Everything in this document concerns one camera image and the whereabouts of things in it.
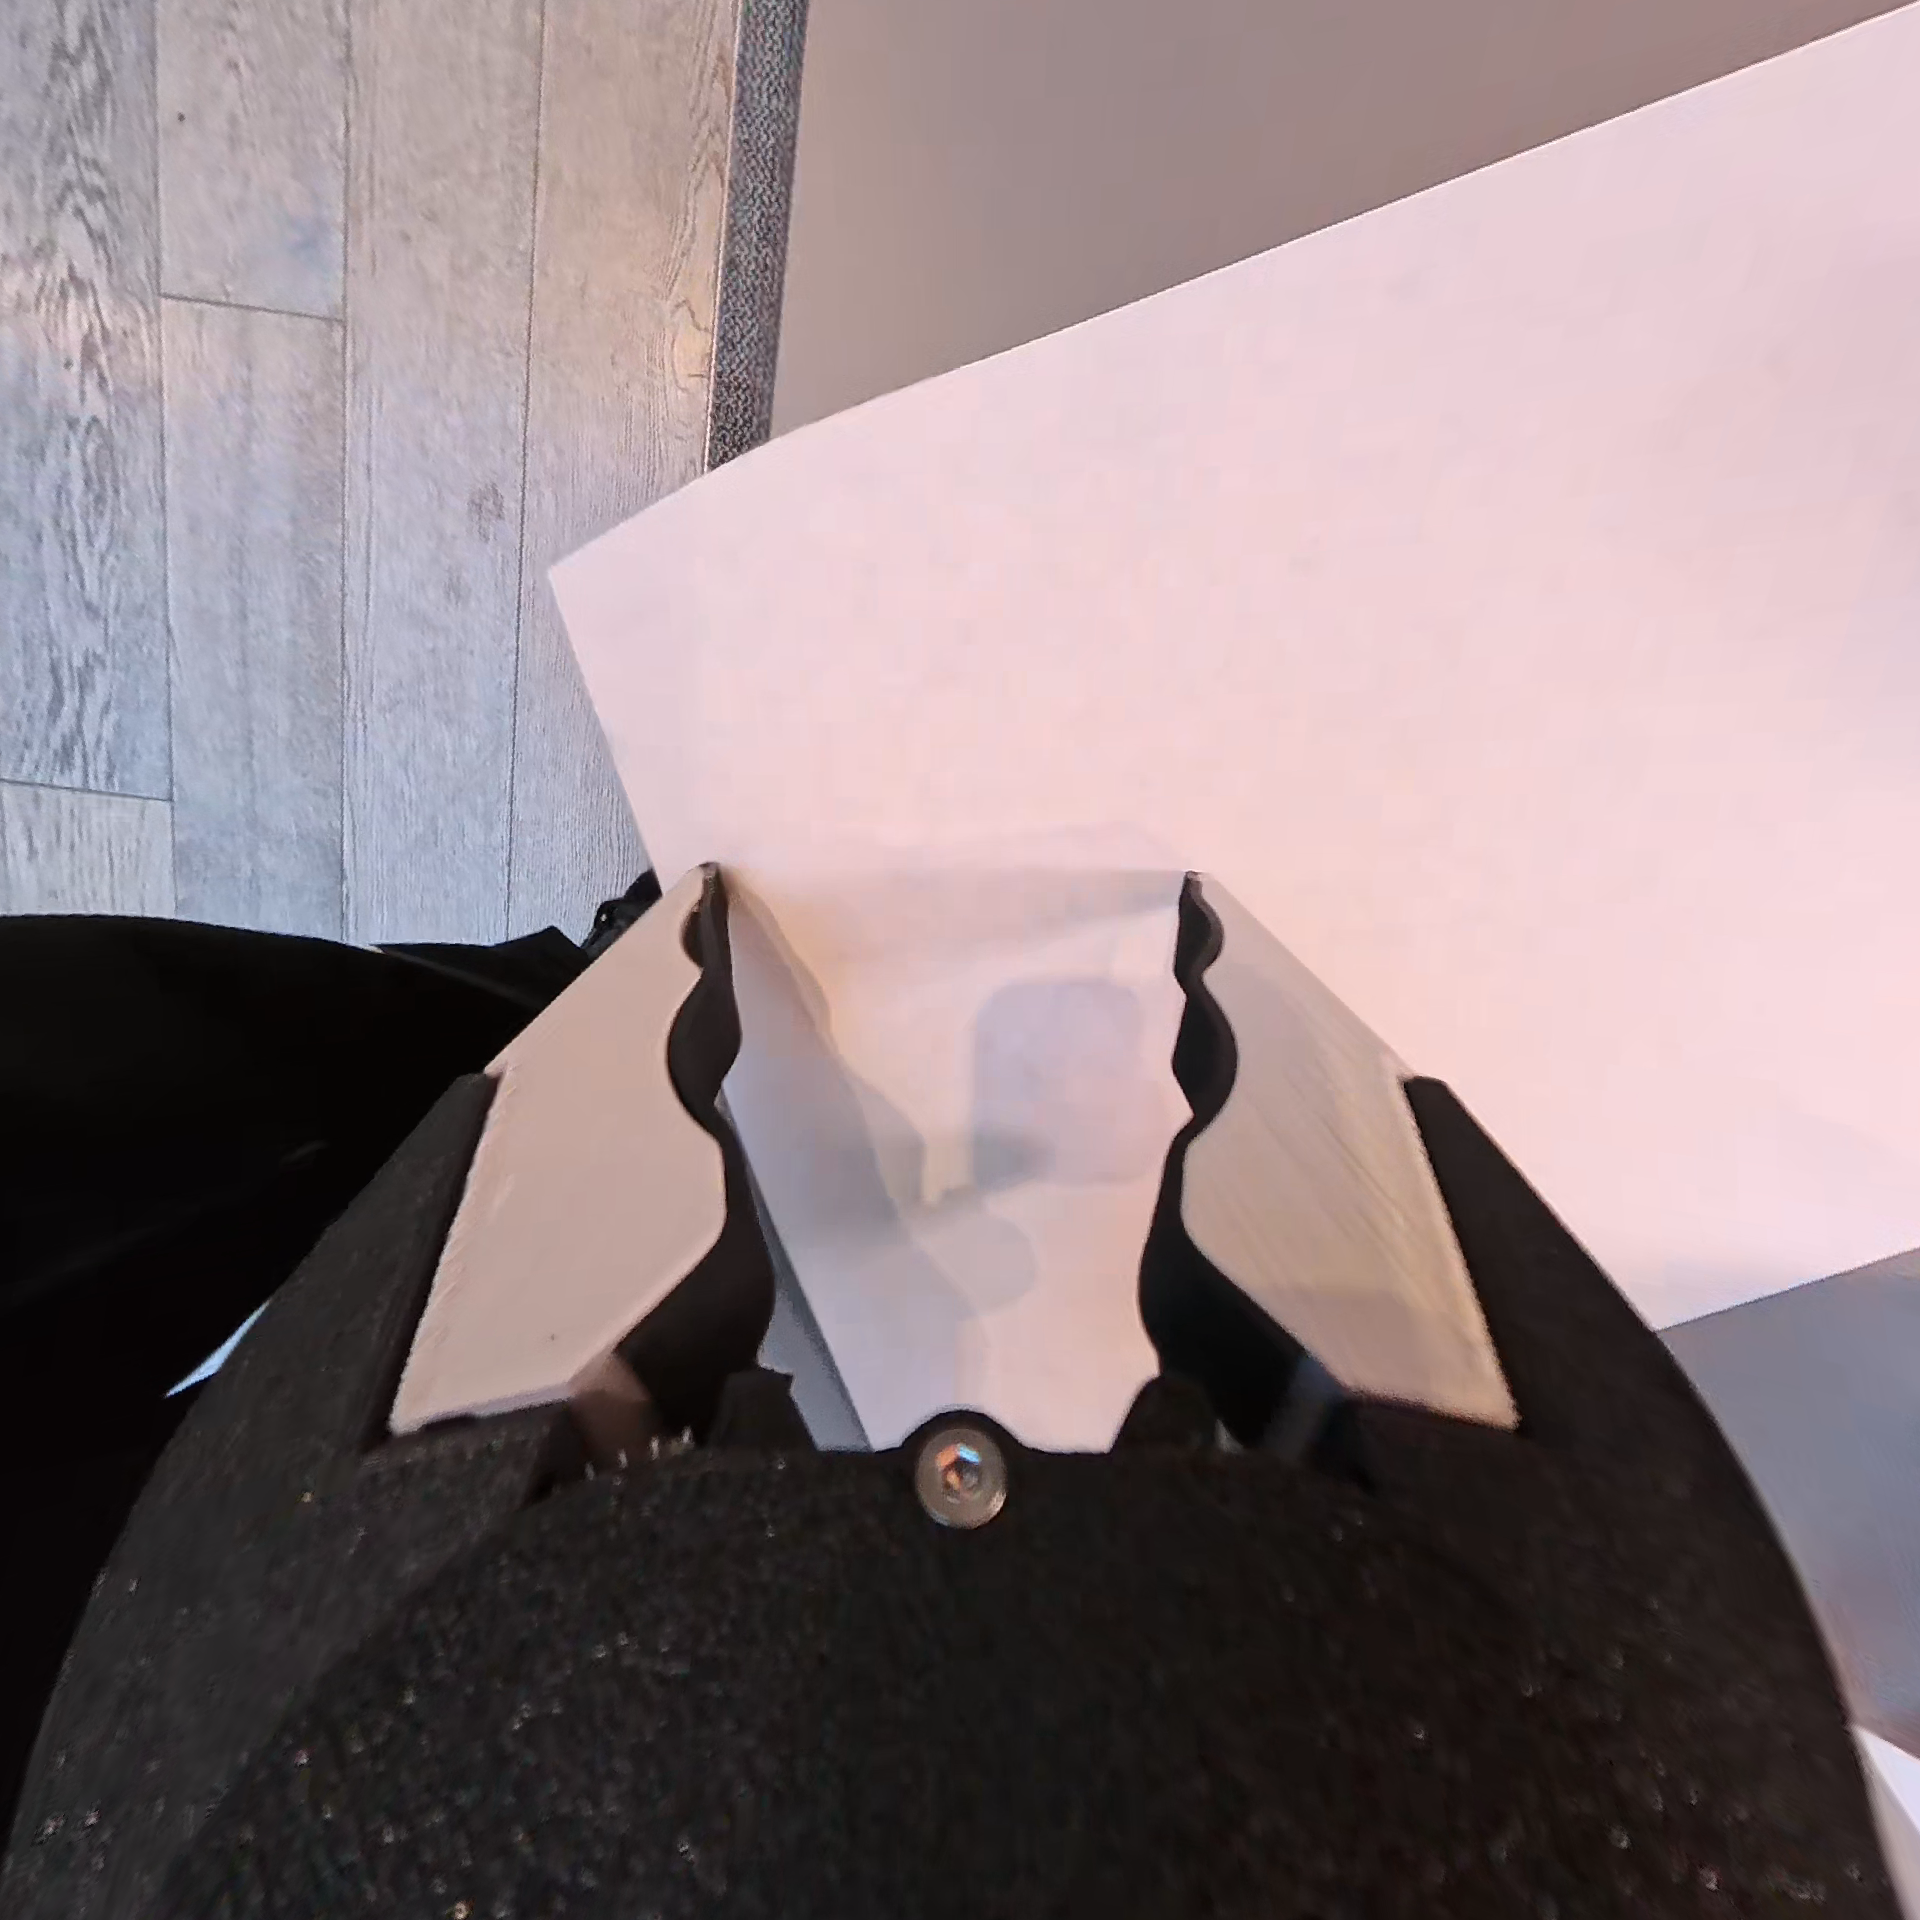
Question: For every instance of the person's black clothing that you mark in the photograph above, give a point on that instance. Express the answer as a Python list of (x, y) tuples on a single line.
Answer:
[(180, 1080)]

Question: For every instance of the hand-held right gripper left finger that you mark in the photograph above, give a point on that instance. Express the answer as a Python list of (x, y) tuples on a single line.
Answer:
[(571, 1200)]

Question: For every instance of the white paper sheet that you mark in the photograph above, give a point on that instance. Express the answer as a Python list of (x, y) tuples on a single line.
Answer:
[(1200, 675)]

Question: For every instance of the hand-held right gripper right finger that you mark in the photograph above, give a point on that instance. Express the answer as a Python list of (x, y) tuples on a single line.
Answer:
[(1321, 1185)]

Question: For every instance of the white desk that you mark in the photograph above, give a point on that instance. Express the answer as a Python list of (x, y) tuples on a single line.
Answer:
[(1200, 150)]

